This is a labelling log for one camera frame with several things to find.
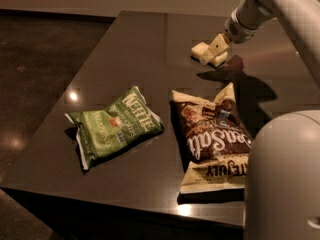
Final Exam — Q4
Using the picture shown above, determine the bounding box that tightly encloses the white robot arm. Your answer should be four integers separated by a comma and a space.
225, 0, 320, 240

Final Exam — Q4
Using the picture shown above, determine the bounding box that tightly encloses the brown Late July chips bag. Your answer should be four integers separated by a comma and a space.
172, 84, 252, 194

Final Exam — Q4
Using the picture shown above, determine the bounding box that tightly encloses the pale yellow sponge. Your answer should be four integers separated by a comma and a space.
191, 42, 228, 68

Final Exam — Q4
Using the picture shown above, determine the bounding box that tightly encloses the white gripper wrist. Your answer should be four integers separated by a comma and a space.
209, 8, 258, 56

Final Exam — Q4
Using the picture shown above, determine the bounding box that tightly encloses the green Kettle chips bag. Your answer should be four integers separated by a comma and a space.
65, 86, 164, 171

